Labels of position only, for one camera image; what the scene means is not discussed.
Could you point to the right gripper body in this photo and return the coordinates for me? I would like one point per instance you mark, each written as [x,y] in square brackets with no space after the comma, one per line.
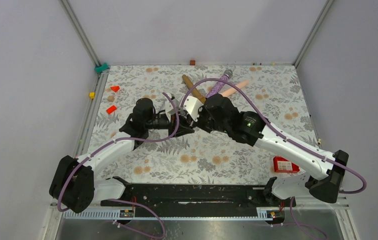
[205,121]

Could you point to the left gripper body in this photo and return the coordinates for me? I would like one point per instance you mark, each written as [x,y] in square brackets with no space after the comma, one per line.
[162,122]

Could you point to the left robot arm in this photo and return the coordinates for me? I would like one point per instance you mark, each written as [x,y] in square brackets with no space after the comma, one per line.
[74,185]

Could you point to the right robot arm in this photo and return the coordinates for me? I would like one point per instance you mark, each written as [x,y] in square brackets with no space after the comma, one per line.
[324,170]

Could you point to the floral table mat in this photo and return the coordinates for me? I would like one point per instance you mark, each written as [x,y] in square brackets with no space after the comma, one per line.
[201,157]

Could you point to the purple glitter microphone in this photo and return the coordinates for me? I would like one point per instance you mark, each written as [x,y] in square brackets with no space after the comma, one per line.
[228,73]

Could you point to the gold microphone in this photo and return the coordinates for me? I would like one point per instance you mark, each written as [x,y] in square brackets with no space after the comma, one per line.
[195,93]

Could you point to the beige small block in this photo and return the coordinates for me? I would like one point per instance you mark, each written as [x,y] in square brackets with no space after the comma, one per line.
[110,98]

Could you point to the red triangle block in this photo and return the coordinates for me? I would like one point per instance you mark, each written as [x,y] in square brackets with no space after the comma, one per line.
[115,88]

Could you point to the yellow cube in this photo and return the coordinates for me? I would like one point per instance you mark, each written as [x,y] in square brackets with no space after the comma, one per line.
[92,95]

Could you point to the teal corner clip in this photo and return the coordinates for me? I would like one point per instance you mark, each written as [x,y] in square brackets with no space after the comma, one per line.
[101,68]

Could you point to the red box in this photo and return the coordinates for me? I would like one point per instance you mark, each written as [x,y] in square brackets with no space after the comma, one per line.
[281,165]

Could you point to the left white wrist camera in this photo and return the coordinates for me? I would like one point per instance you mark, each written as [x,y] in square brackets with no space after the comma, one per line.
[169,108]

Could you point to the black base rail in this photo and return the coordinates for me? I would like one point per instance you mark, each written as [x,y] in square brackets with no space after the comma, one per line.
[199,201]

